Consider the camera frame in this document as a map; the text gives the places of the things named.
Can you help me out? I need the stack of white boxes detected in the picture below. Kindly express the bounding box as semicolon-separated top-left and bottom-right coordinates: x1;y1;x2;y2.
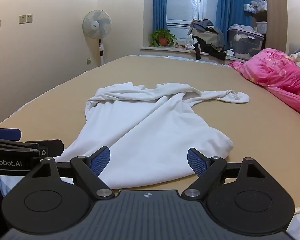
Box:
244;0;267;13

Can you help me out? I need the blue curtain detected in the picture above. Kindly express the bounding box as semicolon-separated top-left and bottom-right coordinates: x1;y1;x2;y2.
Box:
153;0;168;34
216;0;254;40

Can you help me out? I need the tan bed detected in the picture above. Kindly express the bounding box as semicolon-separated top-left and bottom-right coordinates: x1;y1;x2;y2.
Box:
0;54;300;215

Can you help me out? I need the pink floral quilt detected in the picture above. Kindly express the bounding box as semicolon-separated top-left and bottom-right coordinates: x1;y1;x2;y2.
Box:
229;48;300;118

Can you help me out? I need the pile of dark clothes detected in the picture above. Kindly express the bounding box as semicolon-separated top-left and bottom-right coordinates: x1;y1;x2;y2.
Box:
186;19;227;61

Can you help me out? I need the potted green plant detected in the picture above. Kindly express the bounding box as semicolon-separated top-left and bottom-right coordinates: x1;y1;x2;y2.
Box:
149;29;178;47

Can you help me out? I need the window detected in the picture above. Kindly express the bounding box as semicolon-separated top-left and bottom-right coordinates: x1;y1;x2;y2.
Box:
166;0;219;42

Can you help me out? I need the grey cloth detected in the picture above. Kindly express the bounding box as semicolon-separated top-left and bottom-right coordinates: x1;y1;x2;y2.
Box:
229;24;253;32

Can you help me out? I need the wooden bookshelf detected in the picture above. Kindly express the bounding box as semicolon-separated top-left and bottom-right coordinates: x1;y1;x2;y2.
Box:
250;0;290;54

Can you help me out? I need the white standing fan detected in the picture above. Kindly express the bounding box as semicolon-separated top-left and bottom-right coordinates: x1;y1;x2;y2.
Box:
82;10;112;67

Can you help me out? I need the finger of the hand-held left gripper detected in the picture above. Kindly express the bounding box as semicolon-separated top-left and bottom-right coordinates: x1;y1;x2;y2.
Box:
0;137;64;158
0;128;22;141

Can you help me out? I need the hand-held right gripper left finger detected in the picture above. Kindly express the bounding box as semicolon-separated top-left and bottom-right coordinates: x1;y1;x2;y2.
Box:
27;146;116;201

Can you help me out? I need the white shirt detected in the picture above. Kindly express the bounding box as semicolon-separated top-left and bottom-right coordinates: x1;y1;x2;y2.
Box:
54;81;250;189

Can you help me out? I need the clear plastic storage box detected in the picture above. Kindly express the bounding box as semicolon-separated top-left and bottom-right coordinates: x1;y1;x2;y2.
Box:
227;27;264;60

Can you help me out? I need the white windowsill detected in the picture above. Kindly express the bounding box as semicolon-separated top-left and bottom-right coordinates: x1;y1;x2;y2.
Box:
140;45;248;63

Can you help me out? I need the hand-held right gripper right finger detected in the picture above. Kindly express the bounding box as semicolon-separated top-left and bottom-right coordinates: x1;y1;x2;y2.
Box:
181;148;272;201

